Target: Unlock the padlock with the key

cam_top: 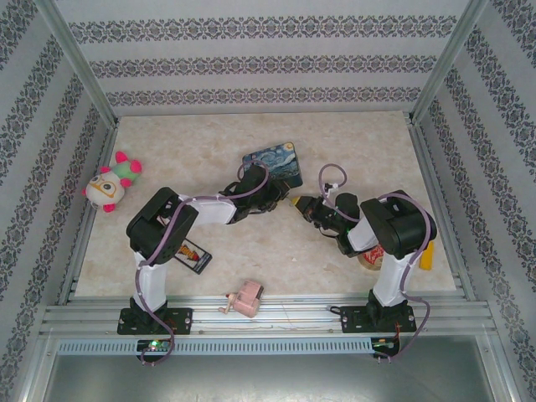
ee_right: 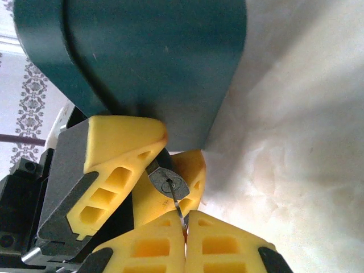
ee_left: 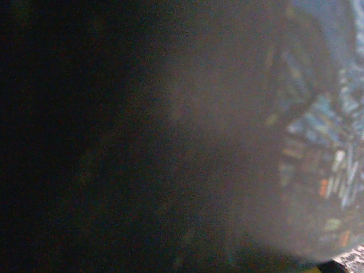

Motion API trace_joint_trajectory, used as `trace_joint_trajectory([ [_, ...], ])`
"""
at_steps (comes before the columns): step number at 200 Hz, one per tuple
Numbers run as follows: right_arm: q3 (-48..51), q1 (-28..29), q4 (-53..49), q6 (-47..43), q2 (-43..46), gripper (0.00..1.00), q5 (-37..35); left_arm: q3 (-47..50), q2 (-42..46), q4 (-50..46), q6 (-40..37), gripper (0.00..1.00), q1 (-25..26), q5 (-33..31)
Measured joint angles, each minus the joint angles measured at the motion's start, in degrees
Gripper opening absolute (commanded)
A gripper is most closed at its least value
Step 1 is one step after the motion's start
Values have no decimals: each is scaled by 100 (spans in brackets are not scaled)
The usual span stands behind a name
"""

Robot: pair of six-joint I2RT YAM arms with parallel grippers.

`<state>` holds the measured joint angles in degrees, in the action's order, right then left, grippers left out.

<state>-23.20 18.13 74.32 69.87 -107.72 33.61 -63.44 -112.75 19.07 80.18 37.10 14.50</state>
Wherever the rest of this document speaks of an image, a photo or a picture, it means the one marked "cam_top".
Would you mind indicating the starry night print box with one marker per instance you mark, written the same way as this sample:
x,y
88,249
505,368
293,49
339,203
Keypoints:
x,y
276,161

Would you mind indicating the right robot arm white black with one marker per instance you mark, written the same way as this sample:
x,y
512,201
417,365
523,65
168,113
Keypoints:
x,y
398,226

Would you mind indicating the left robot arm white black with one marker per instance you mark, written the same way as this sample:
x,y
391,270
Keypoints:
x,y
151,285

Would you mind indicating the red gold tape roll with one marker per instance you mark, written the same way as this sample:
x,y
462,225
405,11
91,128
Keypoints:
x,y
372,259

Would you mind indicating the black printed card pack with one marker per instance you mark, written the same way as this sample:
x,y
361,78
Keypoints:
x,y
194,255

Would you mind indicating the yellow block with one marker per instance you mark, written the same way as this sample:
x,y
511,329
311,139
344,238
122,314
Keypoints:
x,y
428,257

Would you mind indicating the pink pencil sharpener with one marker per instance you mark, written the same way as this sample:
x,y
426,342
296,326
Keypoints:
x,y
247,299

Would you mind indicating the small circuit board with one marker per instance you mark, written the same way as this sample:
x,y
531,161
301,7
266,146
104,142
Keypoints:
x,y
385,345
154,346

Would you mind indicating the white pink green plush toy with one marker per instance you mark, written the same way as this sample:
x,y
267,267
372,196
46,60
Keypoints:
x,y
106,188

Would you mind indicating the aluminium front rail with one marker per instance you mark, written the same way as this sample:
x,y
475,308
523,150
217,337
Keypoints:
x,y
293,305

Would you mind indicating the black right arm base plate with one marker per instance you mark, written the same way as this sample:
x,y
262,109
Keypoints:
x,y
352,320

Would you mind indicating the aluminium side rail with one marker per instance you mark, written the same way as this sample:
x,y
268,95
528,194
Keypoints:
x,y
431,176
94,201

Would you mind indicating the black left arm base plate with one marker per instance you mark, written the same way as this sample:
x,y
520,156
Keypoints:
x,y
180,318

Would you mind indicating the aluminium frame post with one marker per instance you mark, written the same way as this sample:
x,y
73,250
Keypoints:
x,y
448,63
75,63

